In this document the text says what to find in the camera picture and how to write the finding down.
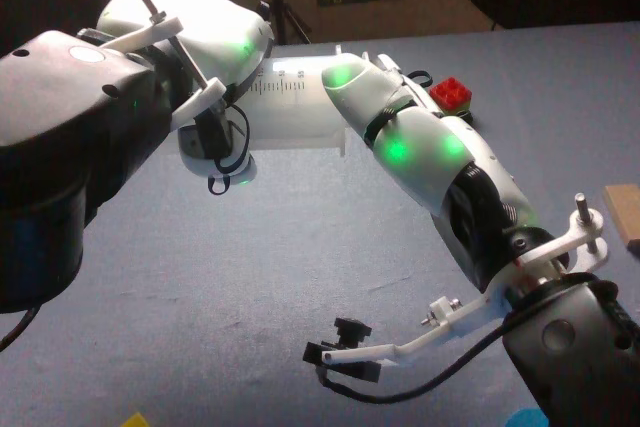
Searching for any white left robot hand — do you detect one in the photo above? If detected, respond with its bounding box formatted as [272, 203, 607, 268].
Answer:
[96, 0, 276, 196]

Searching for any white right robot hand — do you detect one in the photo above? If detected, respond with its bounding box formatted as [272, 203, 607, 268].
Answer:
[321, 50, 541, 293]

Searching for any large translucent plastic syringe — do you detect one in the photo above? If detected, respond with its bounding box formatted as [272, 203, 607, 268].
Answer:
[238, 44, 351, 157]

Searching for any red and green toy brick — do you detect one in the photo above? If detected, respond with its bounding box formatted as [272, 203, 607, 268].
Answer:
[428, 76, 474, 121]

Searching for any tan wooden block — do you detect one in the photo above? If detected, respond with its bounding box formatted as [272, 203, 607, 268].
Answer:
[602, 184, 640, 248]

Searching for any cyan round disc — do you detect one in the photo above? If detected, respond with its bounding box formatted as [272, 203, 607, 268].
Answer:
[504, 406, 549, 427]

